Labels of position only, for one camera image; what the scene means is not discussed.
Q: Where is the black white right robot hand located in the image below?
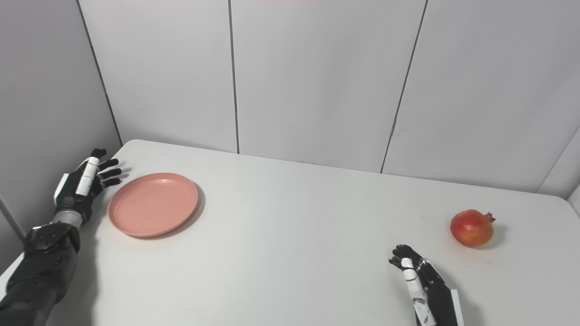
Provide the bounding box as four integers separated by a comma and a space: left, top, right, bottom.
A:
388, 244, 465, 326

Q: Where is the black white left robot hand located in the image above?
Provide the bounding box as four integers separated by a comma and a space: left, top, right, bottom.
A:
53, 148, 123, 224

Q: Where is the red pomegranate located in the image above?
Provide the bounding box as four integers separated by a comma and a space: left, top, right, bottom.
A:
450, 209, 496, 248

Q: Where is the pink round plate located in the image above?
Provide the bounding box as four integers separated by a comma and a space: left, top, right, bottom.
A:
107, 173, 199, 238

